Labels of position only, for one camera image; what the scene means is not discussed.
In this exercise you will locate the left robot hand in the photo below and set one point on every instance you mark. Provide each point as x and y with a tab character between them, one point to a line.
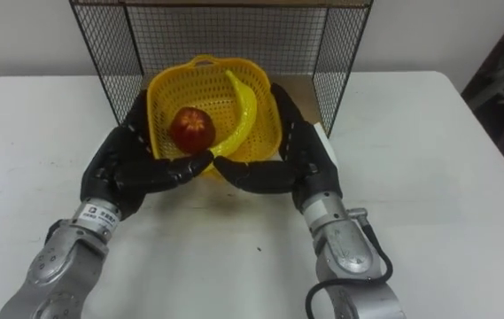
118	168

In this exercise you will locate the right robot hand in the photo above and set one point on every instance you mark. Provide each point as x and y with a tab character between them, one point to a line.
309	168

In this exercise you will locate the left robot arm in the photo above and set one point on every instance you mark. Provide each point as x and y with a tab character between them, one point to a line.
65	266

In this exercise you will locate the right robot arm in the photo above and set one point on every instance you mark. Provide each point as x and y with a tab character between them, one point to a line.
344	248

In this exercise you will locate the red apple soft toy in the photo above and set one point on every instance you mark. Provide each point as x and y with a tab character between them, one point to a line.
191	128

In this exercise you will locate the yellow banana soft toy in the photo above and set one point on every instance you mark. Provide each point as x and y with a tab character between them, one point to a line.
247	111

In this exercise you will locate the white desk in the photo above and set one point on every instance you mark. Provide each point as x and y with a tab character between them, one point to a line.
411	177

